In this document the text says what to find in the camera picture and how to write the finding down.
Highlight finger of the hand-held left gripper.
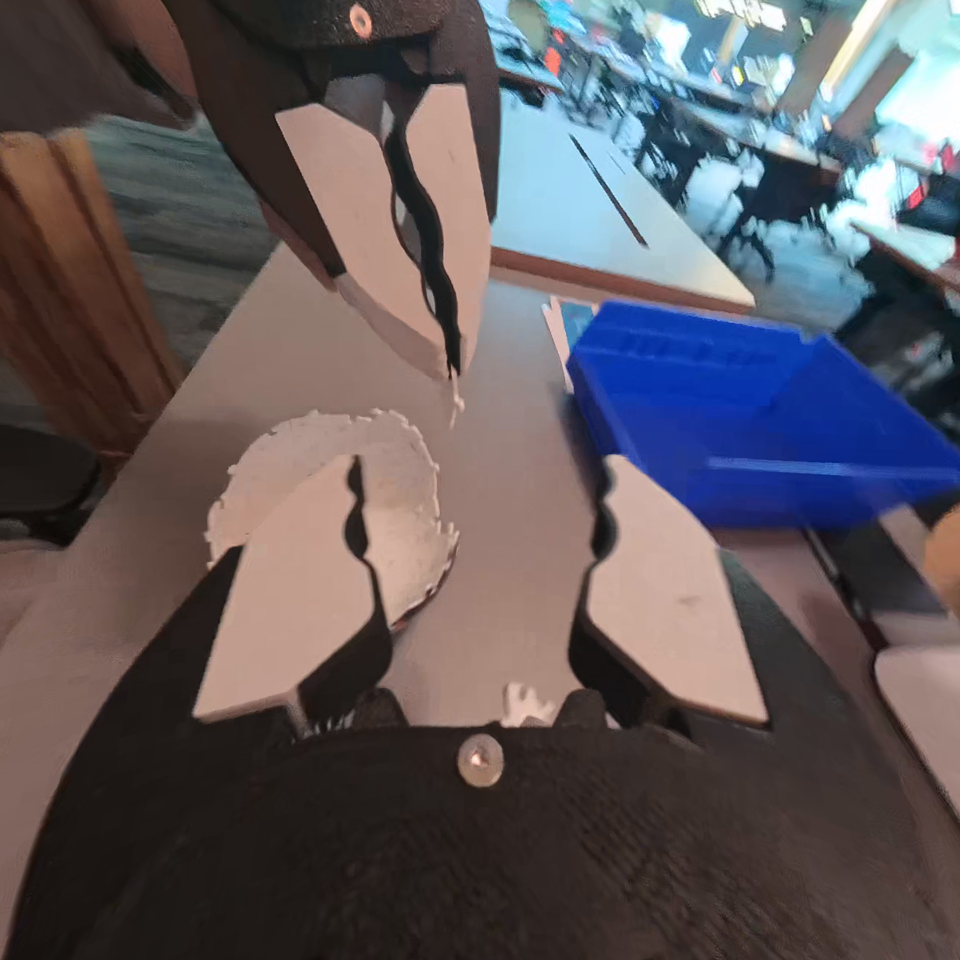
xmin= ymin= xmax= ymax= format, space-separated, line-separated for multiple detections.
xmin=390 ymin=81 xmax=494 ymax=376
xmin=274 ymin=99 xmax=457 ymax=380

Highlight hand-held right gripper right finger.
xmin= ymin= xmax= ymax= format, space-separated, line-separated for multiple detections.
xmin=567 ymin=453 xmax=771 ymax=729

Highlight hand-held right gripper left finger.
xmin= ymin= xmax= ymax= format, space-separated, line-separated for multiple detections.
xmin=193 ymin=452 xmax=396 ymax=727

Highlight white half puzzle ball shell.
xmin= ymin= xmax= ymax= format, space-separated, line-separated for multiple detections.
xmin=205 ymin=408 xmax=461 ymax=633

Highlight person's left forearm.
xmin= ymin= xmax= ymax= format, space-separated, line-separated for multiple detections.
xmin=0 ymin=0 xmax=198 ymax=133

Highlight white puzzle piece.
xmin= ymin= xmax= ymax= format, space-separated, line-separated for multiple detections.
xmin=501 ymin=681 xmax=558 ymax=730

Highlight brown-edged grey desk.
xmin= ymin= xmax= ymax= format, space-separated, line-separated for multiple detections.
xmin=489 ymin=88 xmax=756 ymax=317

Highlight white paper sheets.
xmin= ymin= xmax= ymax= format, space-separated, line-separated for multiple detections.
xmin=540 ymin=295 xmax=603 ymax=393

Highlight blue plastic bin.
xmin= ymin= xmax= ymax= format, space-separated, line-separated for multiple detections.
xmin=565 ymin=299 xmax=960 ymax=531

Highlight cluttered long desk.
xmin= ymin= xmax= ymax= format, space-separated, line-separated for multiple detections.
xmin=480 ymin=0 xmax=849 ymax=185

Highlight black office chair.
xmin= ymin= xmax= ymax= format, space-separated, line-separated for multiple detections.
xmin=0 ymin=423 xmax=103 ymax=546

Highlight wooden pillar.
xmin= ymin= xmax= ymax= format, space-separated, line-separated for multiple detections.
xmin=0 ymin=127 xmax=186 ymax=460

